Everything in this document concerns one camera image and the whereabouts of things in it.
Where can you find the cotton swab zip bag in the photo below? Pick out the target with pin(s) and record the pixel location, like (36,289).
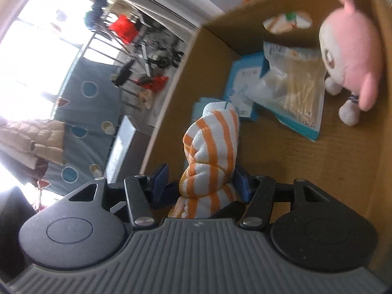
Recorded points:
(293,88)

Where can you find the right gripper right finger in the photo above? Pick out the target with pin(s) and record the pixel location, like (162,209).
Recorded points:
(257,192)

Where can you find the blue checkered towel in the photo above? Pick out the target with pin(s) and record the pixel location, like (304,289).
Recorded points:
(198,107)

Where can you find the pink plush toy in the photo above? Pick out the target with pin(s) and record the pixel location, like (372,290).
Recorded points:
(352,53)

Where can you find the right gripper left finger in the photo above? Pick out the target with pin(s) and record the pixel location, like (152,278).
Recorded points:
(145,193)

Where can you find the blue bandage box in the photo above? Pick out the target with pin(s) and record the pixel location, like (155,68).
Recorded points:
(244,73)

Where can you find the orange striped white towel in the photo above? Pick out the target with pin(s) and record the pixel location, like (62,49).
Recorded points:
(210,147)

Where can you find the grey blue cat tent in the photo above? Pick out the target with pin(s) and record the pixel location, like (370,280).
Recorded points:
(89,105)

